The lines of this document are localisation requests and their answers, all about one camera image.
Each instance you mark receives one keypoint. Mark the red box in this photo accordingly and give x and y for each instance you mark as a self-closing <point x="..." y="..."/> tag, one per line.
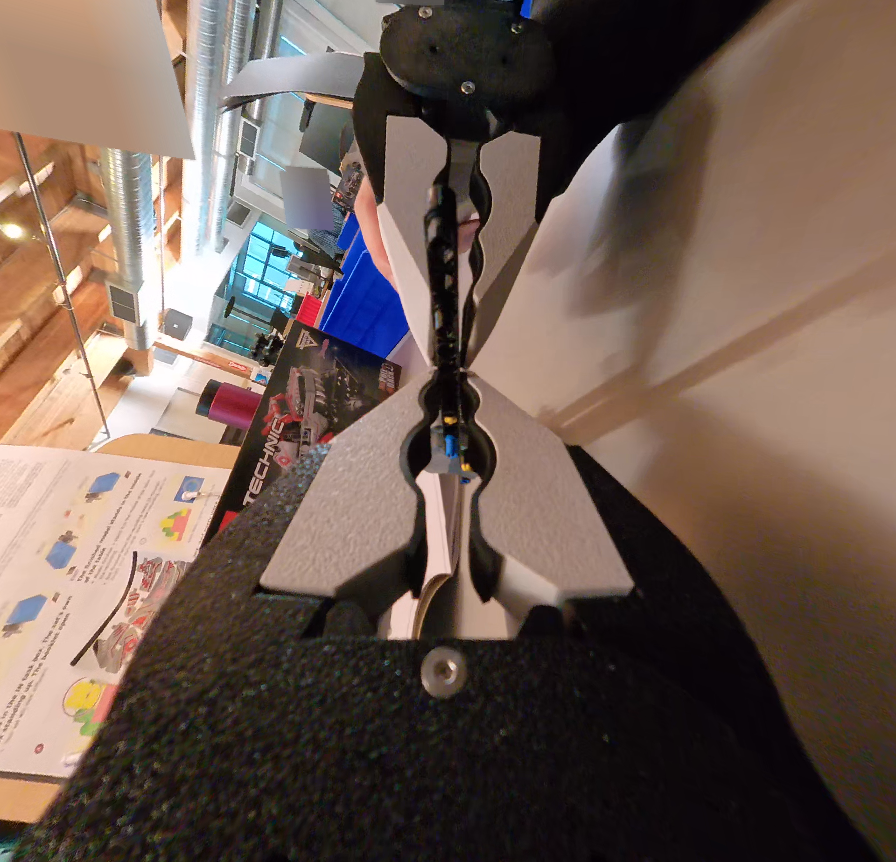
<point x="308" y="312"/>

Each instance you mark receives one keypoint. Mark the black wall speaker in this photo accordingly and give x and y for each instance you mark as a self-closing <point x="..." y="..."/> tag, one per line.
<point x="177" y="323"/>

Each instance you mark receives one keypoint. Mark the black toy brick beam assembly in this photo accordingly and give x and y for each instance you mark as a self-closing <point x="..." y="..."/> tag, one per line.
<point x="444" y="281"/>

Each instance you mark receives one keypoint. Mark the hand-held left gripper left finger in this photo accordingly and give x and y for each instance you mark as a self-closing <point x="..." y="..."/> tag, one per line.
<point x="336" y="512"/>

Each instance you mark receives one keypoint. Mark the white instruction booklet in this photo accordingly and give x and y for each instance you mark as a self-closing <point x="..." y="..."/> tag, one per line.
<point x="437" y="526"/>

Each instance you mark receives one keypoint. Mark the silver ventilation duct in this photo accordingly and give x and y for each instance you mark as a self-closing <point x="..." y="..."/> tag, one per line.
<point x="210" y="71"/>
<point x="129" y="246"/>

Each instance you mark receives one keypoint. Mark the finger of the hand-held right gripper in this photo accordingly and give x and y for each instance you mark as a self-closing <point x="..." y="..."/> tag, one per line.
<point x="514" y="176"/>
<point x="406" y="176"/>

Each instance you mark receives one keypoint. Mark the dark toy brick set box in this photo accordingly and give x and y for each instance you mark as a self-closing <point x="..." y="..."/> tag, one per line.
<point x="301" y="400"/>

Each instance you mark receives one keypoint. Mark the instruction sheet on board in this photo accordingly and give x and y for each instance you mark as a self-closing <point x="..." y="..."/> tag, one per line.
<point x="175" y="450"/>

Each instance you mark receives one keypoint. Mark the printed instruction sheet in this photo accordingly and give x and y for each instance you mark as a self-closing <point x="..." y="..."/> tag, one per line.
<point x="84" y="561"/>

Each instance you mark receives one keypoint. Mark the maroon water bottle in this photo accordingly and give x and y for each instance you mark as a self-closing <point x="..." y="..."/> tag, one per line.
<point x="231" y="403"/>

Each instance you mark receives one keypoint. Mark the blue bin with white label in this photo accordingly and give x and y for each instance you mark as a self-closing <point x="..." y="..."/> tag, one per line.
<point x="364" y="302"/>

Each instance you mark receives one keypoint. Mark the person's right hand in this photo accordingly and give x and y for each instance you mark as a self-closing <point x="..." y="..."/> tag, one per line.
<point x="371" y="239"/>

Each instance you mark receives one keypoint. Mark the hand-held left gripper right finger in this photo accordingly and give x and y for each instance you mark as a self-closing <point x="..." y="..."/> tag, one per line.
<point x="553" y="519"/>

